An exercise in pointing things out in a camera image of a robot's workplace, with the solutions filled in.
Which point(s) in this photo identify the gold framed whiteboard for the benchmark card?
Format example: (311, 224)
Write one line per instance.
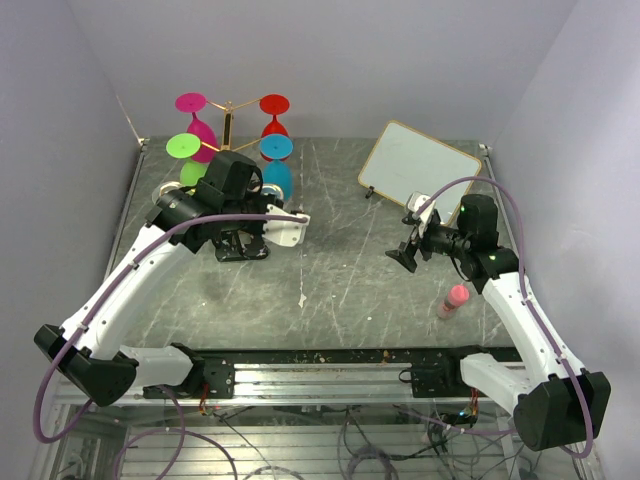
(404, 161)

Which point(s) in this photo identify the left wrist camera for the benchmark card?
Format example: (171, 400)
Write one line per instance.
(285, 229)

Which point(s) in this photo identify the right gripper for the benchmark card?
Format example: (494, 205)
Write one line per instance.
(405, 254)

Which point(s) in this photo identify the small pink bottle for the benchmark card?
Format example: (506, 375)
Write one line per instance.
(457, 296)

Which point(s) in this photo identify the red plastic wine glass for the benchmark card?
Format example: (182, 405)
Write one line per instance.
(274, 105)

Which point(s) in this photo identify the gold wine glass rack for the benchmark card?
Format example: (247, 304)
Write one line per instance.
(230, 150)

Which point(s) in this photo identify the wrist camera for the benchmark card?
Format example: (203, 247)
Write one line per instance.
(420, 214)
(285, 229)

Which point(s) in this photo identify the aluminium frame rail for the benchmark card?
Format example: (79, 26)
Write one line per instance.
(225, 382)

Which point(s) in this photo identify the green plastic wine glass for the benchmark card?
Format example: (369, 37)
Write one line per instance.
(184, 146)

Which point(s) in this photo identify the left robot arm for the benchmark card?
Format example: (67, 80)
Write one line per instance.
(88, 348)

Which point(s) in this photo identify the blue plastic wine glass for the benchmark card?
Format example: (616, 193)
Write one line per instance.
(276, 149)

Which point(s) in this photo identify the clear glass cup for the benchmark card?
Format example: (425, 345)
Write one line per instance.
(274, 190)
(167, 187)

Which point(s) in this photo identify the pink plastic wine glass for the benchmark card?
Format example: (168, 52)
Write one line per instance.
(193, 102)

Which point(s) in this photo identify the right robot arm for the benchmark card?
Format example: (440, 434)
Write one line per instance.
(555, 401)

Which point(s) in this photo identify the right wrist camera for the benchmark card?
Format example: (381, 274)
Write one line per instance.
(420, 214)

